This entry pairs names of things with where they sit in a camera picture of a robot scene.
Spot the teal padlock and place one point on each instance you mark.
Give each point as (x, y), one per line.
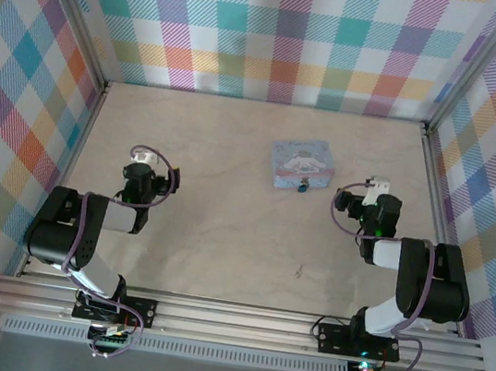
(304, 186)

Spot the small silver key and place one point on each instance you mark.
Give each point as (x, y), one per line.
(298, 271)

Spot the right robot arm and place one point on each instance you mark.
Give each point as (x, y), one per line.
(442, 289)

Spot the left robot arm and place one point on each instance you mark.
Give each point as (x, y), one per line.
(53, 240)

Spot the cartoon print tin box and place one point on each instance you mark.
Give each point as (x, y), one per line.
(301, 158)

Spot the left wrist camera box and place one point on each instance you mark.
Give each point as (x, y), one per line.
(145, 158)

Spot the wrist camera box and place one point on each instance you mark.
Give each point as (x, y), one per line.
(375, 190)
(145, 158)

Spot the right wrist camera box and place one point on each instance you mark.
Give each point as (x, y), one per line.
(375, 190)

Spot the aluminium table side rail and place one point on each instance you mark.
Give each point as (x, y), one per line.
(435, 195)

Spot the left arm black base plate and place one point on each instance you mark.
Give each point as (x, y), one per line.
(142, 312)

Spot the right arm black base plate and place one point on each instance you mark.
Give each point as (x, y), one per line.
(332, 338)

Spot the aluminium mounting rail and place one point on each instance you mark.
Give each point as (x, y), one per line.
(232, 323)

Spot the aluminium frame post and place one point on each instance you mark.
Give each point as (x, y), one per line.
(69, 5)
(478, 66)

